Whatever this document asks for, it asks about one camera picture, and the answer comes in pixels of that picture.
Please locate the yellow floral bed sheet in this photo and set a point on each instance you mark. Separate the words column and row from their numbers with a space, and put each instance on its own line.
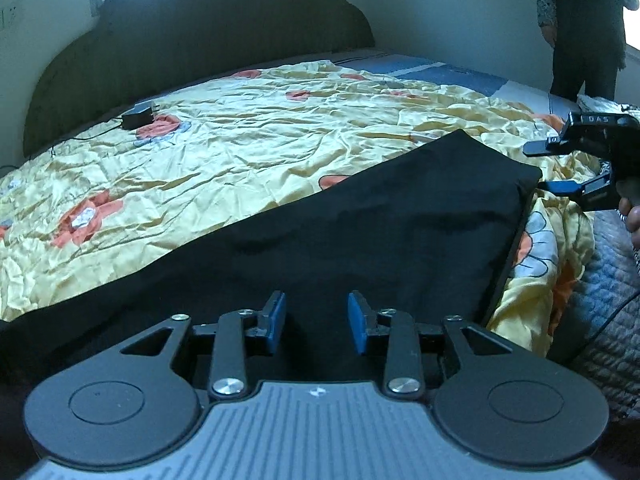
column 108, row 203

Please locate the black power adapter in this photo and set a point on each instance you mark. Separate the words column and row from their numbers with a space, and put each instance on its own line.
column 140, row 115

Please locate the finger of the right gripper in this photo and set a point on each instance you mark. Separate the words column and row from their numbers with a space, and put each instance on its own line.
column 561, row 188
column 541, row 148

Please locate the operator right hand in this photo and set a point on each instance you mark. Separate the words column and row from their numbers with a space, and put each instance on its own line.
column 631, row 215

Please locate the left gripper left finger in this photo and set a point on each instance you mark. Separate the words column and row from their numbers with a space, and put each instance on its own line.
column 239, row 334

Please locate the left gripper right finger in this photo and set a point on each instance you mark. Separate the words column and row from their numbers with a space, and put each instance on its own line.
column 391, row 337

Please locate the blue striped mattress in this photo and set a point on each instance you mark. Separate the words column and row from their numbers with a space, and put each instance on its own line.
column 410, row 67

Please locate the person in dark clothes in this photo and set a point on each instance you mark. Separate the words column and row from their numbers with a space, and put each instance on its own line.
column 588, row 40

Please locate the white wall socket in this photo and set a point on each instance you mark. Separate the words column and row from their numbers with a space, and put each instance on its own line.
column 11, row 15

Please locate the dark cloud-shaped headboard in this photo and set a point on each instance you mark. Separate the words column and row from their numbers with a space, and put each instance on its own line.
column 142, row 48

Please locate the grey quilted blanket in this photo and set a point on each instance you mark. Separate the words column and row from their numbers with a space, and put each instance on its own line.
column 598, row 336

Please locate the black pants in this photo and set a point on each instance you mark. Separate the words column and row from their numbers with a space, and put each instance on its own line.
column 431, row 232

